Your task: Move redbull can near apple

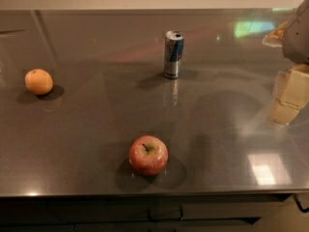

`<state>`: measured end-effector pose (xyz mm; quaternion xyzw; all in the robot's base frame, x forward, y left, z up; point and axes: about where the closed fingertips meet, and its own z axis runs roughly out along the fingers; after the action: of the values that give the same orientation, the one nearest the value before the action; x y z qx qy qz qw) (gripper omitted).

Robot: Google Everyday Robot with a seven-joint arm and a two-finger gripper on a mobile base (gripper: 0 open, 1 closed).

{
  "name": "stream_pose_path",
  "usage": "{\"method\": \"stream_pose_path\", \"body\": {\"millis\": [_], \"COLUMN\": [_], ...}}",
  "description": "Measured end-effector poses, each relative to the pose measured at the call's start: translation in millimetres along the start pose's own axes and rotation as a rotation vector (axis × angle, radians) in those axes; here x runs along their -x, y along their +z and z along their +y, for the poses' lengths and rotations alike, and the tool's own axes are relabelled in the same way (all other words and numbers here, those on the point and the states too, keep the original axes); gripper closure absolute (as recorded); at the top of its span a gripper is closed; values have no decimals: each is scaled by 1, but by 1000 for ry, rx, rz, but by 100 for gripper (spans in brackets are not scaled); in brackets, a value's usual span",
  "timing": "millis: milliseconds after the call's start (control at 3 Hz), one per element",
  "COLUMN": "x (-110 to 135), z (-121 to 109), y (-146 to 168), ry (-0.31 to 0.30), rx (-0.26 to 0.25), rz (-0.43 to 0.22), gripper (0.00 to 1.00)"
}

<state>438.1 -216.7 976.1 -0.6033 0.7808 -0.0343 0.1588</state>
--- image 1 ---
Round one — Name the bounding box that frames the red apple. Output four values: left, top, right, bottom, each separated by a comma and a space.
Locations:
128, 135, 169, 176

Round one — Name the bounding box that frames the orange fruit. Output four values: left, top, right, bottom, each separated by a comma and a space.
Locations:
24, 69, 53, 95

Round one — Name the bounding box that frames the black right cabinet handle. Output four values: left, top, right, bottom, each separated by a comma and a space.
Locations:
293, 194, 309, 214

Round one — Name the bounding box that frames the black drawer handle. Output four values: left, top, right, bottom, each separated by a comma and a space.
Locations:
147, 206, 183, 222

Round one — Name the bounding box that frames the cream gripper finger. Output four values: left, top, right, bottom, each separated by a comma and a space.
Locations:
262, 22, 287, 47
268, 64, 309, 126

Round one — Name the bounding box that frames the silver blue redbull can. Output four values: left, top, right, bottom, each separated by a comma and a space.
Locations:
164, 31, 184, 79

